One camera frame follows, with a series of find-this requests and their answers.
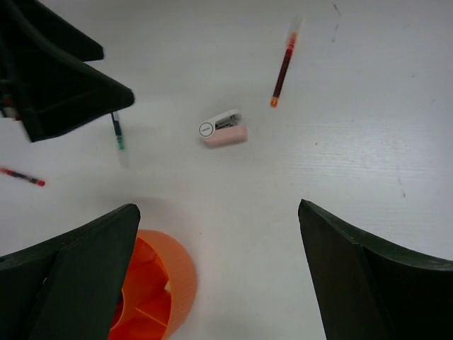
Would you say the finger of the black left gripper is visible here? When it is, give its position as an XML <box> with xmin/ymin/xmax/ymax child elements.
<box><xmin>6</xmin><ymin>1</ymin><xmax>134</xmax><ymax>142</ymax></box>
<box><xmin>24</xmin><ymin>1</ymin><xmax>104</xmax><ymax>62</ymax></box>

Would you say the pink white mini stapler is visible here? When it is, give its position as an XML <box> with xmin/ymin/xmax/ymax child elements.
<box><xmin>198</xmin><ymin>109</ymin><xmax>248</xmax><ymax>148</ymax></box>

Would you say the orange round organizer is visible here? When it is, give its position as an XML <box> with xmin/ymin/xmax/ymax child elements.
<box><xmin>108</xmin><ymin>229</ymin><xmax>197</xmax><ymax>339</ymax></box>

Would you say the green gel pen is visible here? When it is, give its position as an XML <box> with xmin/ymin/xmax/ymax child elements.
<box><xmin>110</xmin><ymin>112</ymin><xmax>129</xmax><ymax>167</ymax></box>

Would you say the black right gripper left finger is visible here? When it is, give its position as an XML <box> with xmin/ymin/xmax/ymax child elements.
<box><xmin>1</xmin><ymin>204</ymin><xmax>140</xmax><ymax>339</ymax></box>

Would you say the dark red orange-tipped pen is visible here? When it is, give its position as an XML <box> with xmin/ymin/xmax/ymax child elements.
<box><xmin>270</xmin><ymin>16</ymin><xmax>304</xmax><ymax>108</ymax></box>

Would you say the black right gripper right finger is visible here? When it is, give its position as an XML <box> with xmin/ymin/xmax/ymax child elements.
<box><xmin>298</xmin><ymin>200</ymin><xmax>452</xmax><ymax>339</ymax></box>

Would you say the red gel pen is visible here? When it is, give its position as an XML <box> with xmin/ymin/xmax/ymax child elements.
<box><xmin>1</xmin><ymin>167</ymin><xmax>46</xmax><ymax>187</ymax></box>

